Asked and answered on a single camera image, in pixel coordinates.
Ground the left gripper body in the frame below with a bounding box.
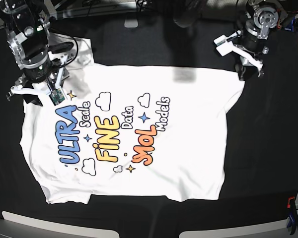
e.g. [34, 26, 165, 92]
[234, 56, 259, 81]

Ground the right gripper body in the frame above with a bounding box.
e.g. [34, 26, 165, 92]
[23, 68, 70, 99]

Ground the white printed t-shirt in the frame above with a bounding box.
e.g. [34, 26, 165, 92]
[20, 32, 246, 205]

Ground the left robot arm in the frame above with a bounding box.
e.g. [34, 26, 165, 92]
[234, 0, 298, 81]

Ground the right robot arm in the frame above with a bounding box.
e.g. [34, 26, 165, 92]
[0, 0, 78, 106]

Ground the black table cloth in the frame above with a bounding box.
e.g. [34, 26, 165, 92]
[0, 13, 298, 238]

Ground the grey tape patch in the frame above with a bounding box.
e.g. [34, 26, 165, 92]
[124, 17, 139, 29]

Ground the red blue clamp bottom right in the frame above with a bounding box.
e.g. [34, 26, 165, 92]
[287, 196, 298, 235]

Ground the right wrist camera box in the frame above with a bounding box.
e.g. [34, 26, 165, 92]
[49, 89, 65, 106]

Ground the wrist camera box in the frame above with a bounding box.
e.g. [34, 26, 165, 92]
[49, 89, 65, 106]
[214, 35, 235, 57]

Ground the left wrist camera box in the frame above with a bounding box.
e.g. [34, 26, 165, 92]
[214, 35, 235, 57]

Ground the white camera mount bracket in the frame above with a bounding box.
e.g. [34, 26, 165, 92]
[228, 30, 264, 77]

